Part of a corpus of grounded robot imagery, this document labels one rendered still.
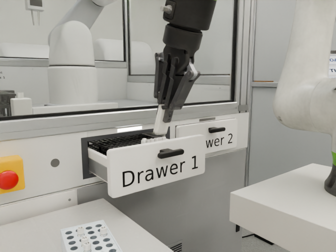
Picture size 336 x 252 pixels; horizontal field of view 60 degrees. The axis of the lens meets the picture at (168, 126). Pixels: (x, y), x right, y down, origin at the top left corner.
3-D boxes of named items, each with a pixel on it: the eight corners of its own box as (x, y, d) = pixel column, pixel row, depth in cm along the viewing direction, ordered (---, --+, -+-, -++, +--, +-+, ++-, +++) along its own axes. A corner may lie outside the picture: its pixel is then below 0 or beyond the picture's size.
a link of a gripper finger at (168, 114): (172, 99, 63) (180, 105, 61) (167, 120, 65) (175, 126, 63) (167, 99, 62) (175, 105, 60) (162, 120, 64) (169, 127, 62)
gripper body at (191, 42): (157, 19, 57) (148, 65, 61) (183, 29, 51) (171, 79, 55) (186, 23, 62) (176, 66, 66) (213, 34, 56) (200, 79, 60)
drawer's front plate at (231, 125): (236, 146, 112) (237, 118, 111) (178, 159, 95) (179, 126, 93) (233, 146, 114) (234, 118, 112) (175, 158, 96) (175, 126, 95)
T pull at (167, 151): (184, 154, 71) (184, 148, 71) (160, 159, 67) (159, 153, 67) (175, 151, 74) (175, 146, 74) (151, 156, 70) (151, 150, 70)
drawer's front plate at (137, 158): (205, 173, 82) (205, 134, 80) (111, 199, 65) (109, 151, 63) (200, 171, 83) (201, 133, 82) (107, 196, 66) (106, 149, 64)
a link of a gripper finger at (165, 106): (186, 57, 60) (191, 59, 59) (175, 107, 64) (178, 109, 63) (171, 56, 57) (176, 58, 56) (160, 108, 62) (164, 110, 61)
